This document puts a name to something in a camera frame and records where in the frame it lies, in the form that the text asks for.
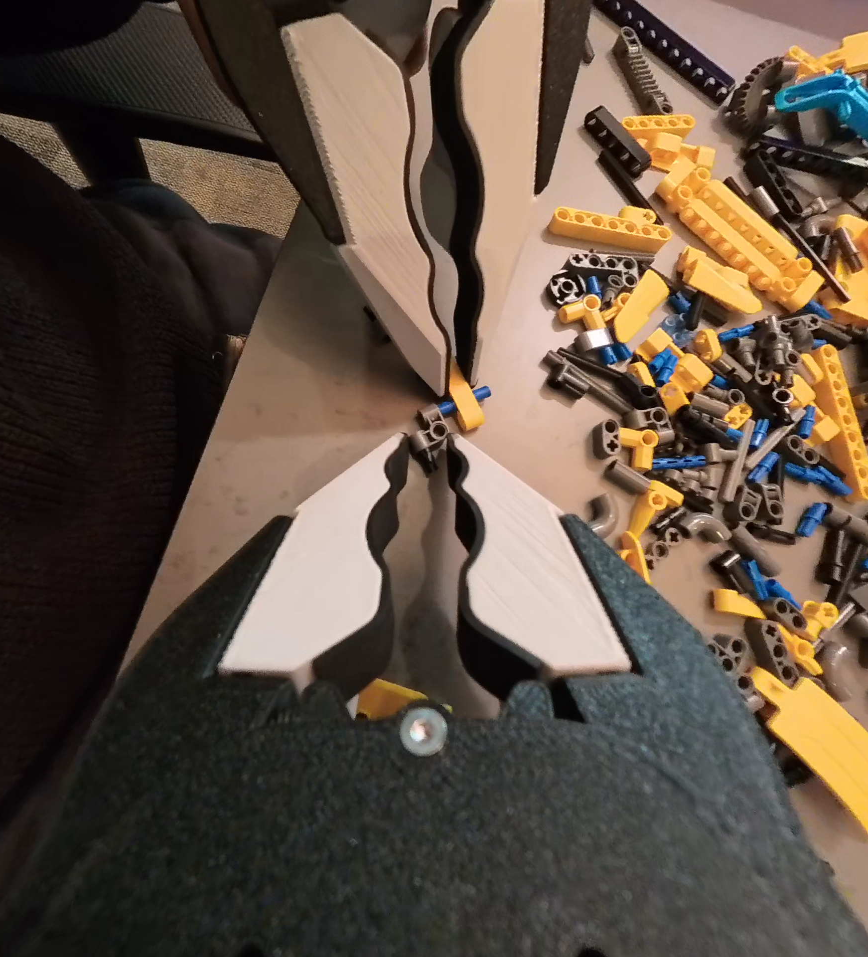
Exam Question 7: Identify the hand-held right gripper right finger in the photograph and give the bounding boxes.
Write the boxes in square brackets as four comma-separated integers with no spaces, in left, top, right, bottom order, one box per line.
[444,434,634,701]

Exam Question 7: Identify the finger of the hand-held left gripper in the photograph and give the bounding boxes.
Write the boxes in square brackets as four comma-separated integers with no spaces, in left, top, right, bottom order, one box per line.
[429,0,549,380]
[282,7,453,399]

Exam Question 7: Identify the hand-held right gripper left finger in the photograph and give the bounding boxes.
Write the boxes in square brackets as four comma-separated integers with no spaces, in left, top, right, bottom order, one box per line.
[219,433,413,701]

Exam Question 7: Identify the yellow short beam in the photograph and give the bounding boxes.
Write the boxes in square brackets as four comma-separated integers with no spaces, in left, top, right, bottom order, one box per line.
[445,357,489,433]

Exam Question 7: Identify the blue pin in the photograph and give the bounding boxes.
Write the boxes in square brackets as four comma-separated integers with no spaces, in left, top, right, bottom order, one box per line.
[436,385,493,417]

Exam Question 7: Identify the black beam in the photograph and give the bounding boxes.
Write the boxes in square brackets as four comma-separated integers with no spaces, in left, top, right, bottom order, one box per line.
[583,106,653,179]

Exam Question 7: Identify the black office chair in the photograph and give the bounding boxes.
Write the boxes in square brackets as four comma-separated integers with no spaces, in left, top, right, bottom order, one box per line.
[0,0,286,188]

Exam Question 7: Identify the grey gear rack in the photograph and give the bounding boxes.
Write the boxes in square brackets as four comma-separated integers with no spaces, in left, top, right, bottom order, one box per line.
[613,28,673,113]

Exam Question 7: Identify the person's dark trousers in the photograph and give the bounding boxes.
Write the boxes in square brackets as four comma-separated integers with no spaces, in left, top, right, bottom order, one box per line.
[116,175,286,360]

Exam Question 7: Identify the long dark blue beam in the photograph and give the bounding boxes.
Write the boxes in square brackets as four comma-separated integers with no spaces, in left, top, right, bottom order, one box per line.
[594,0,734,106]

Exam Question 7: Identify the pile of plastic building pieces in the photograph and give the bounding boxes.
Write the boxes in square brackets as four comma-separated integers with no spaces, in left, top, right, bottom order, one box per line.
[542,105,868,719]

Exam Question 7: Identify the person's black sweater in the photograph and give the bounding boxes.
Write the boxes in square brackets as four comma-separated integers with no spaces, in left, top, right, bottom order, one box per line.
[0,45,233,861]

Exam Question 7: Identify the partly built toy vehicle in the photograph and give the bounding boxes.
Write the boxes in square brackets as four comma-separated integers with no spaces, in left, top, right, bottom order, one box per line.
[725,26,868,199]

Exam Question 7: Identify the large yellow curved panel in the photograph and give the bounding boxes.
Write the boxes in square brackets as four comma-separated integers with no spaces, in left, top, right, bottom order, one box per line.
[749,665,868,846]

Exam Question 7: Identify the yellow frame assembly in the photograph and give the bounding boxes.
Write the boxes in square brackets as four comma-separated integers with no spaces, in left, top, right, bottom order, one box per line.
[355,676,451,722]

